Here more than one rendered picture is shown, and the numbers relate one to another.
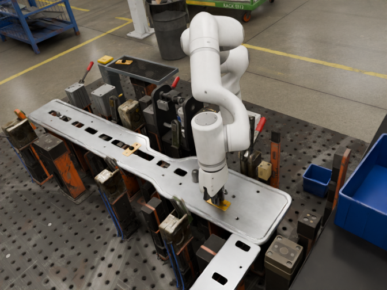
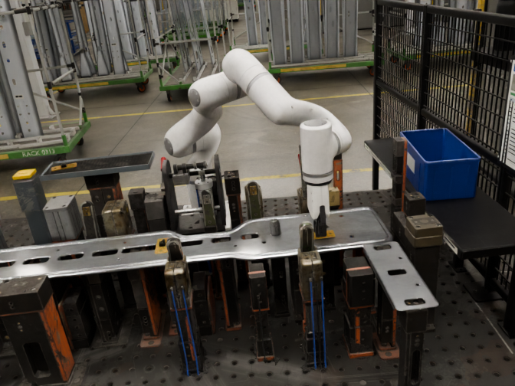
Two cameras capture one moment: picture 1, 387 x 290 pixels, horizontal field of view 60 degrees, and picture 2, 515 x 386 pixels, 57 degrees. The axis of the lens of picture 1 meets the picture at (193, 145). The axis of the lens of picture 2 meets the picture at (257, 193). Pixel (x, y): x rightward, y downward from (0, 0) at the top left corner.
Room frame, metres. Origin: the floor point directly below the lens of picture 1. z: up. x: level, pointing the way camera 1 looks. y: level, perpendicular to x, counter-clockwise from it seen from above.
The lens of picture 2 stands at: (0.02, 0.93, 1.71)
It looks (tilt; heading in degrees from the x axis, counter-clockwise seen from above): 25 degrees down; 314
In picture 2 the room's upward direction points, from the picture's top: 6 degrees counter-clockwise
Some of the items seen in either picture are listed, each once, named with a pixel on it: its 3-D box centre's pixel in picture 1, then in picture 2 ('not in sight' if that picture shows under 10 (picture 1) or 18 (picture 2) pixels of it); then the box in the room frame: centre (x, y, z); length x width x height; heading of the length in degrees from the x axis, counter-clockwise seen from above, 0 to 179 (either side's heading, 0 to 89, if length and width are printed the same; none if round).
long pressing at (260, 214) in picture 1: (127, 149); (155, 249); (1.10, 0.27, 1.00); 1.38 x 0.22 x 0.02; 46
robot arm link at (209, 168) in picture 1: (212, 158); (317, 174); (0.73, -0.05, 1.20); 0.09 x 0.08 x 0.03; 136
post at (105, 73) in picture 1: (117, 98); (43, 233); (1.67, 0.37, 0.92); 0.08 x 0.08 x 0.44; 46
